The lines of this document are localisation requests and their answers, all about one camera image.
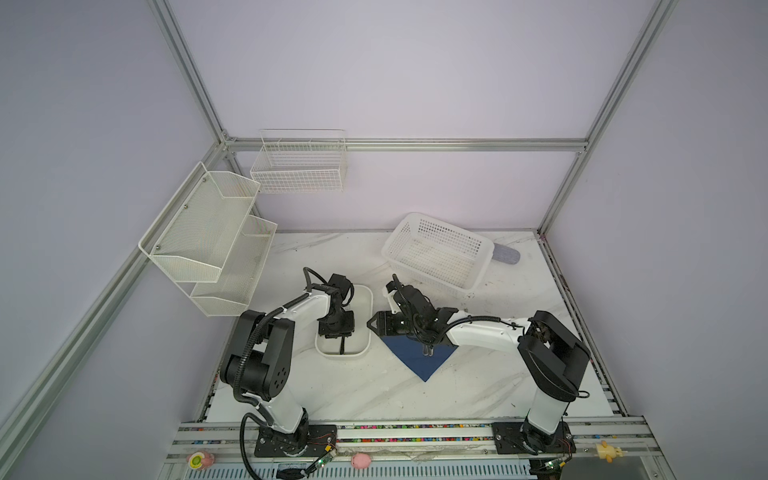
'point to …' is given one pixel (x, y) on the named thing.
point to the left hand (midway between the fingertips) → (342, 335)
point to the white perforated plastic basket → (449, 257)
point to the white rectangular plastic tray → (360, 342)
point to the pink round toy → (361, 460)
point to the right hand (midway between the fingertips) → (369, 325)
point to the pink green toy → (199, 460)
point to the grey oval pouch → (505, 254)
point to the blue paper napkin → (411, 349)
